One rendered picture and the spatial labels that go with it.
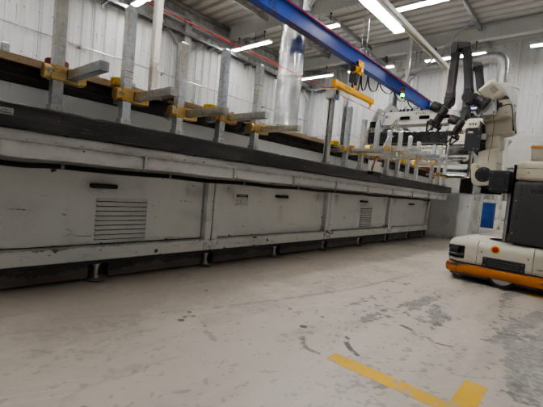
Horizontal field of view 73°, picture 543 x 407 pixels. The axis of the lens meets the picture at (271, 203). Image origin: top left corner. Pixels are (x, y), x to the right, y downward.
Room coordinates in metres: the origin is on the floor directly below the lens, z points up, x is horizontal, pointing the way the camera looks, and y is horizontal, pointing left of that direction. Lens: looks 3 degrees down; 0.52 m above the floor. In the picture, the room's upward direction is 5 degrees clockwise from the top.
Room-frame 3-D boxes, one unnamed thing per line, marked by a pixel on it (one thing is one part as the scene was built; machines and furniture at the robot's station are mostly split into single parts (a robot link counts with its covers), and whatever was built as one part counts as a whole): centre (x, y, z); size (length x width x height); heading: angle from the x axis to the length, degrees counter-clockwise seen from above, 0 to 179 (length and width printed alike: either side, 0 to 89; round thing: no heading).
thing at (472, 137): (2.69, -1.46, 0.99); 0.28 x 0.16 x 0.22; 139
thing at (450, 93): (2.64, -1.19, 1.40); 0.11 x 0.06 x 0.43; 139
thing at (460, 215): (5.53, -2.17, 0.95); 1.65 x 0.70 x 1.90; 49
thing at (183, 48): (1.67, 0.46, 0.87); 0.04 x 0.04 x 0.48; 49
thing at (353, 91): (7.99, -1.55, 2.65); 1.71 x 0.09 x 0.32; 139
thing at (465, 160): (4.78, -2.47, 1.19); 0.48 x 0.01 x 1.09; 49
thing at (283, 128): (2.04, 0.06, 0.82); 0.43 x 0.03 x 0.04; 49
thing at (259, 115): (1.85, 0.22, 0.83); 0.43 x 0.03 x 0.04; 49
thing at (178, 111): (1.69, 0.44, 0.80); 0.14 x 0.06 x 0.05; 139
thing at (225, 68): (1.86, 0.30, 0.93); 0.04 x 0.04 x 0.48; 49
